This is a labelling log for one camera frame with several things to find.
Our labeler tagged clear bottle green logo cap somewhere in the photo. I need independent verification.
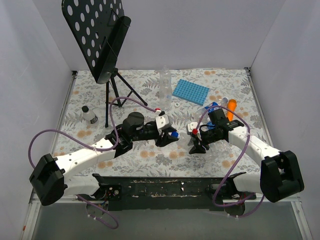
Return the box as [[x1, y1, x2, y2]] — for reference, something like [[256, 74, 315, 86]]
[[159, 79, 173, 110]]

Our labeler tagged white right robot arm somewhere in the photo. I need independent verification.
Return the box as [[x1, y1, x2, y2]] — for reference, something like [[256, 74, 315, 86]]
[[187, 109, 305, 203]]

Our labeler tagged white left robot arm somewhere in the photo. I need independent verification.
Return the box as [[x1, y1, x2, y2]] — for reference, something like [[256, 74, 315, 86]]
[[29, 111, 180, 206]]

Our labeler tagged blue label pepsi bottle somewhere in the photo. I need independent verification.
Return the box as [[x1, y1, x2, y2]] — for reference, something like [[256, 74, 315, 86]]
[[194, 97, 229, 121]]

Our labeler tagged large crumpled clear bottle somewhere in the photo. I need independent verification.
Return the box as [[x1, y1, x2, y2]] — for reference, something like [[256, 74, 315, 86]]
[[205, 140, 232, 160]]

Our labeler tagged small black cap bottle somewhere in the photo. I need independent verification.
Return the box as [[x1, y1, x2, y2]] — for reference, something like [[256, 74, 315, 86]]
[[81, 105, 98, 125]]

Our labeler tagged blue studded building plate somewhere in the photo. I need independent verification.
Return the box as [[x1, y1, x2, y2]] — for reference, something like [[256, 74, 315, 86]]
[[172, 79, 210, 106]]

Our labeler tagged black music stand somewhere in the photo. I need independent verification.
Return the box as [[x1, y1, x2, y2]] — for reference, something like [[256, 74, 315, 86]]
[[61, 0, 148, 128]]

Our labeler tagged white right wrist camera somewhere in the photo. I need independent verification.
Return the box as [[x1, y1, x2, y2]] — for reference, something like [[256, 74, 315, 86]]
[[186, 122, 200, 136]]

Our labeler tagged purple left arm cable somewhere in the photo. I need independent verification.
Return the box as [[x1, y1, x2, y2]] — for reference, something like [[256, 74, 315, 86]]
[[27, 97, 161, 230]]

